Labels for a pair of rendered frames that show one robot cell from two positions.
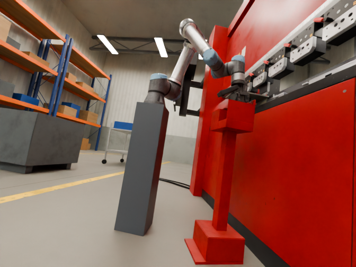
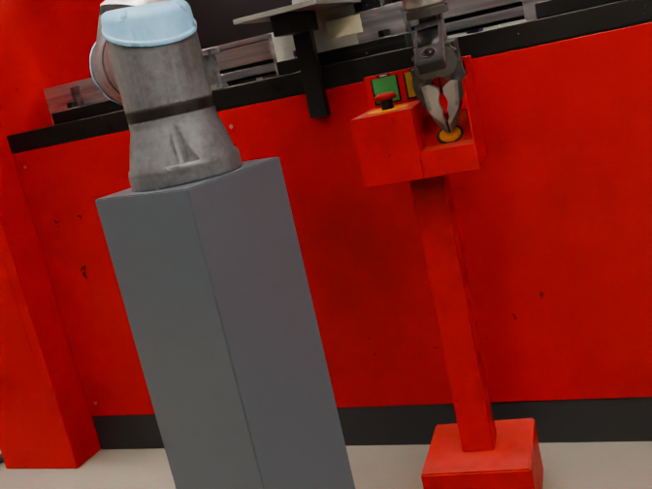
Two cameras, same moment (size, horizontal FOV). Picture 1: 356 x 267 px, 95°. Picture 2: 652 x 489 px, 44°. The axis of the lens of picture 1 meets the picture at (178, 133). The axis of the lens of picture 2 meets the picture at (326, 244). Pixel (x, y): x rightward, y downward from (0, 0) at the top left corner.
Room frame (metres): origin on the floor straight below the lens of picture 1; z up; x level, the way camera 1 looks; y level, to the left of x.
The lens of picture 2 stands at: (0.39, 1.05, 0.88)
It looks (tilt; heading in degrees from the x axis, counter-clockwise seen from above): 12 degrees down; 300
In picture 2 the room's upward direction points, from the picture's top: 13 degrees counter-clockwise
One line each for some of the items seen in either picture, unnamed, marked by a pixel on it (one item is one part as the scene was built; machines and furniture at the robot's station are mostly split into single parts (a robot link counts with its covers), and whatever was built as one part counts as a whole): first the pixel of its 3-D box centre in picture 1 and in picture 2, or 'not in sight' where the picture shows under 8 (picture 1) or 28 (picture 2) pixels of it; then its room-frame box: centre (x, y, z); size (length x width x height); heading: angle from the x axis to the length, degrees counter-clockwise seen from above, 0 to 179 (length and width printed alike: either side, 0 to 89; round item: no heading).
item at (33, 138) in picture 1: (41, 142); not in sight; (2.31, 1.88, 0.36); 0.80 x 0.60 x 0.72; 172
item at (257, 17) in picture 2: (245, 97); (300, 10); (1.23, -0.48, 1.00); 0.26 x 0.18 x 0.01; 96
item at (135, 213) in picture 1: (144, 164); (254, 438); (1.08, 0.19, 0.39); 0.18 x 0.18 x 0.78; 82
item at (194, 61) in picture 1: (185, 86); not in sight; (2.44, 0.00, 1.52); 0.51 x 0.25 x 0.85; 179
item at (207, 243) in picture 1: (212, 239); (483, 479); (0.93, -0.27, 0.06); 0.25 x 0.20 x 0.12; 102
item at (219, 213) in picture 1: (224, 178); (454, 311); (0.94, -0.30, 0.39); 0.06 x 0.06 x 0.54; 12
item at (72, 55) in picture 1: (76, 102); not in sight; (6.78, 4.45, 1.95); 2.70 x 0.98 x 3.90; 172
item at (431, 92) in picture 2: not in sight; (437, 106); (0.91, -0.31, 0.77); 0.06 x 0.03 x 0.09; 102
